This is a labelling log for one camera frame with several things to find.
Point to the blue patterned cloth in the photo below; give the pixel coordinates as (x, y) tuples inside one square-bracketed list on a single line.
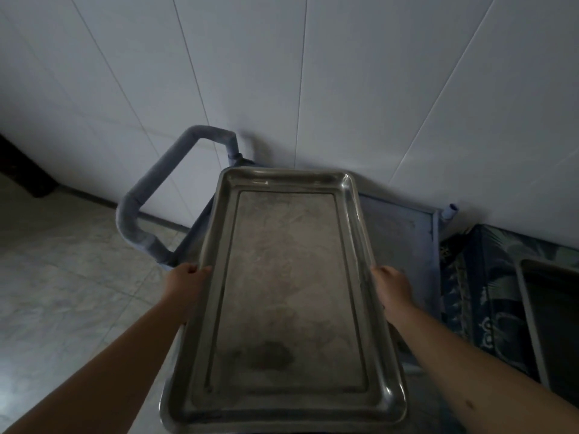
[(493, 289)]

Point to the person's right hand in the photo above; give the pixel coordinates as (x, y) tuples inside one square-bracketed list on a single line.
[(394, 284)]

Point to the stainless steel tray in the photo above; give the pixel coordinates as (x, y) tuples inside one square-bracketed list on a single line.
[(289, 302)]

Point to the person's left thumb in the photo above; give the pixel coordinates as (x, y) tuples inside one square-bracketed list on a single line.
[(202, 272)]

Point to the person's right forearm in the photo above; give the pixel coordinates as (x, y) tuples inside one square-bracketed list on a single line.
[(479, 375)]

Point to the person's right thumb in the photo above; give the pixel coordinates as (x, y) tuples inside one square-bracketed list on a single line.
[(378, 274)]

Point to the person's left hand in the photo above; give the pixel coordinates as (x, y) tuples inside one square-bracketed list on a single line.
[(183, 283)]

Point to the dark metal tray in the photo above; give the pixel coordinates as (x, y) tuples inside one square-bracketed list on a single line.
[(549, 320)]

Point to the person's left forearm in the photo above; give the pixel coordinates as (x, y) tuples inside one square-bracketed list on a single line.
[(95, 370)]

